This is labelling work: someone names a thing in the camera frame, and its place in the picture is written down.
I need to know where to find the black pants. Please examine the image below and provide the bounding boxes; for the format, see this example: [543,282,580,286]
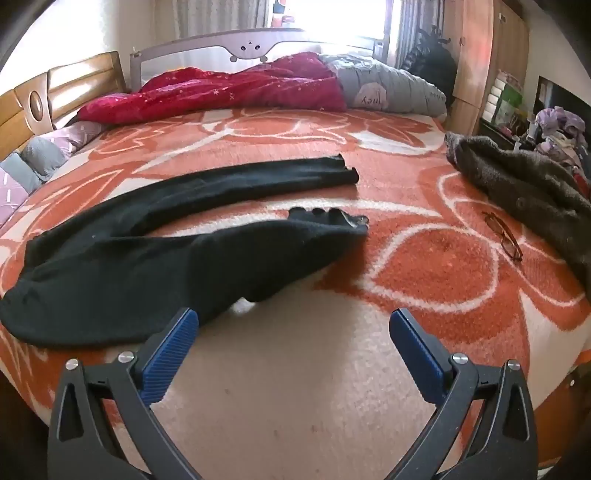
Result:
[0,155,370,347]

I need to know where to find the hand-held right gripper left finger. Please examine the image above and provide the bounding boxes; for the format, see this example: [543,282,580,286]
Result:
[47,307,204,480]

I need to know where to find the red patterned quilt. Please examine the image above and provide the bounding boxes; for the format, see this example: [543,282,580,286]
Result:
[76,52,348,126]

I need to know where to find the stack of white green boxes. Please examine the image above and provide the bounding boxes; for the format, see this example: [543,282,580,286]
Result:
[482,69,525,130]

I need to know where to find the grey bed rail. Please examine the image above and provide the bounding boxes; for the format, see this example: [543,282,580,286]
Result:
[129,39,389,90]

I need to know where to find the black television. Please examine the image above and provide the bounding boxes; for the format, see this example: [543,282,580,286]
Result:
[536,76,591,125]

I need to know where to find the grey quilt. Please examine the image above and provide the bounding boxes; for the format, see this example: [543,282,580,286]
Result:
[318,53,448,116]

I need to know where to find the dark cabinet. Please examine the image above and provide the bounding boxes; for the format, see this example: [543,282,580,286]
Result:
[478,117,532,151]

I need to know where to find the black hanging bag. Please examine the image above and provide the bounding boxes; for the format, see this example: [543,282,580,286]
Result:
[402,25,458,93]

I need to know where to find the grey curtain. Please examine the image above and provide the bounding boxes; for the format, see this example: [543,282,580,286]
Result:
[397,0,444,70]
[171,0,273,42]

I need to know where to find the brown eyeglasses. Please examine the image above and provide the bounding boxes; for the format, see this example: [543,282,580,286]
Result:
[481,211,524,262]

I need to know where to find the brown fuzzy coat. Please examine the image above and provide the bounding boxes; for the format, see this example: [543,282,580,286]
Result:
[444,131,591,296]

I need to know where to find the pile of purple clothes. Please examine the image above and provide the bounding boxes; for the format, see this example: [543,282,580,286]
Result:
[522,106,591,195]

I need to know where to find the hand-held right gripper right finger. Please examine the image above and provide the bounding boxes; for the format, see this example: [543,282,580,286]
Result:
[385,308,540,480]

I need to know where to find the wooden wardrobe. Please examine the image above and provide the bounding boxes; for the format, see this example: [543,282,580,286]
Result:
[450,0,532,134]

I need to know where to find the wooden headboard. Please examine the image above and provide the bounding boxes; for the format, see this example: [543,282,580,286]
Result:
[0,52,127,160]

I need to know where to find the orange white floral blanket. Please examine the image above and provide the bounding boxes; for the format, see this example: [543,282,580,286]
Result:
[0,108,591,480]

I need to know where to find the pink and grey pillow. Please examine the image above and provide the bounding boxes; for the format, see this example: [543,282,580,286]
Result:
[0,152,42,227]

